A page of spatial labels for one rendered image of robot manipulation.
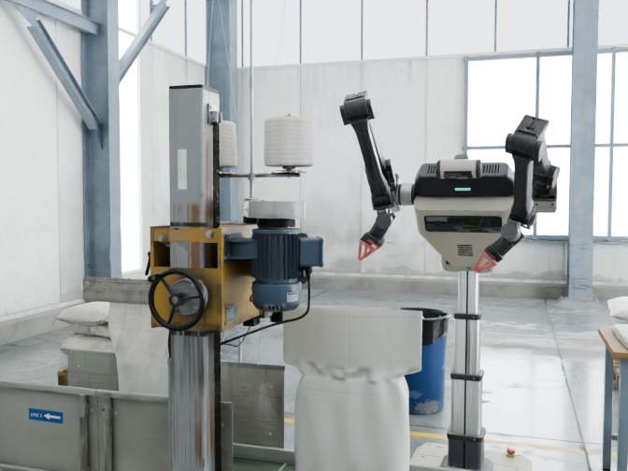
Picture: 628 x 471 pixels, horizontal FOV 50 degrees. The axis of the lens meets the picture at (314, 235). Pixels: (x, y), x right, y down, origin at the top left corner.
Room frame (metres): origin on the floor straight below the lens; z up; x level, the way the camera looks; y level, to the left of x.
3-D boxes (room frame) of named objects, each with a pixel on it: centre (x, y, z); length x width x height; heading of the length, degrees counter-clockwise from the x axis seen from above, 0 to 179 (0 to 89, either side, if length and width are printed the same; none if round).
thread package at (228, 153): (2.27, 0.33, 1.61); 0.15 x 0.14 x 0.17; 73
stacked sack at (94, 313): (5.21, 1.65, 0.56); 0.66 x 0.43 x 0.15; 160
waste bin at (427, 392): (4.55, -0.70, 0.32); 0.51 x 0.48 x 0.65; 163
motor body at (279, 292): (2.05, 0.12, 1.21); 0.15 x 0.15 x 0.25
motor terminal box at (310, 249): (2.07, 0.01, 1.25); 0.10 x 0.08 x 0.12; 8
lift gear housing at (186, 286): (1.97, 0.37, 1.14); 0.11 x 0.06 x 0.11; 73
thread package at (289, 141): (2.20, 0.08, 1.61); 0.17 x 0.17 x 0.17
